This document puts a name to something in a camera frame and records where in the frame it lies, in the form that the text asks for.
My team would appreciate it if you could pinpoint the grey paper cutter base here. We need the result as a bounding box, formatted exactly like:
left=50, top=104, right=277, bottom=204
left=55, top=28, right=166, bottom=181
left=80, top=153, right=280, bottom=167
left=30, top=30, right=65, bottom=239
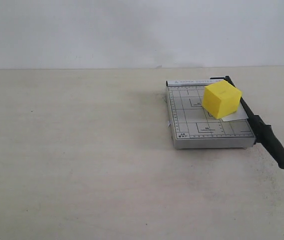
left=166, top=78, right=256, bottom=149

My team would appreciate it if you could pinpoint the yellow foam cube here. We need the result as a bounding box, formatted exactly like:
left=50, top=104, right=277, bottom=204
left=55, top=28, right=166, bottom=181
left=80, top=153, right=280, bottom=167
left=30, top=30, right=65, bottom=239
left=202, top=80, right=242, bottom=120

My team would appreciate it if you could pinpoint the white paper sheet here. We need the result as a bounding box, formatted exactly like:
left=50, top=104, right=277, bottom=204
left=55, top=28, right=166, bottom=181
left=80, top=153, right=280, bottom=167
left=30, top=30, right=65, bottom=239
left=222, top=104, right=248, bottom=122

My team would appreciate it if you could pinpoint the black cutter blade arm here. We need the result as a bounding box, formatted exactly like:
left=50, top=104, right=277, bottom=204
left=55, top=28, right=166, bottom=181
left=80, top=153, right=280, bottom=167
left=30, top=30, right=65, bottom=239
left=218, top=76, right=284, bottom=169

